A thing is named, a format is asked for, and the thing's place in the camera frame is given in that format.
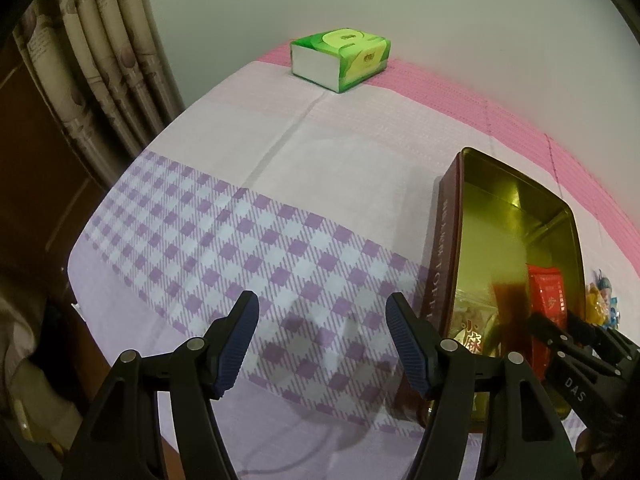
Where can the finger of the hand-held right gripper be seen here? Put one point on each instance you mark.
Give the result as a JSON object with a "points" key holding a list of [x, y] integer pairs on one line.
{"points": [[587, 324], [555, 332]]}

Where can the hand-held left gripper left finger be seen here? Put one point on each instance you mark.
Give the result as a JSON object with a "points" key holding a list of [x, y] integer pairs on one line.
{"points": [[235, 350]]}

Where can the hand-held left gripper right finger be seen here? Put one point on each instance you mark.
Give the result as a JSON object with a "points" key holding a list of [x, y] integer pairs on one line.
{"points": [[407, 345]]}

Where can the yellow snack packet brown filling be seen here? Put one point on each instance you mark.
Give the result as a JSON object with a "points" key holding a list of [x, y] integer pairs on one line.
{"points": [[595, 306]]}

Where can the red snack packet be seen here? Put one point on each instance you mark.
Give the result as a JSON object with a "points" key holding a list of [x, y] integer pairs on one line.
{"points": [[546, 292]]}

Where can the maroon tin box gold inside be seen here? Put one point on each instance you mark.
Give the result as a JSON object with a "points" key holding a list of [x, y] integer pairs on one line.
{"points": [[447, 240]]}

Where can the clear round biscuit packet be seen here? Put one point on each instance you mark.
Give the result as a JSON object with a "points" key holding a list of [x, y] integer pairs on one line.
{"points": [[470, 337]]}

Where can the pink purple checked tablecloth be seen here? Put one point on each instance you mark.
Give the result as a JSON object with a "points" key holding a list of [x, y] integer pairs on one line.
{"points": [[350, 160]]}

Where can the beige cloth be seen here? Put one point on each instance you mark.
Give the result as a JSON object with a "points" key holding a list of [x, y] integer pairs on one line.
{"points": [[30, 390]]}

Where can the brown wooden cabinet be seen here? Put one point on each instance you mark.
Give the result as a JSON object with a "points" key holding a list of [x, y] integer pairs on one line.
{"points": [[40, 185]]}

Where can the green tissue pack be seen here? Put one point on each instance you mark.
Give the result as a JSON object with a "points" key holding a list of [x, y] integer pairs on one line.
{"points": [[345, 57]]}

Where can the beige patterned curtain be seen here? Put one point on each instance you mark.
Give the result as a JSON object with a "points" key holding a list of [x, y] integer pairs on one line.
{"points": [[100, 45]]}

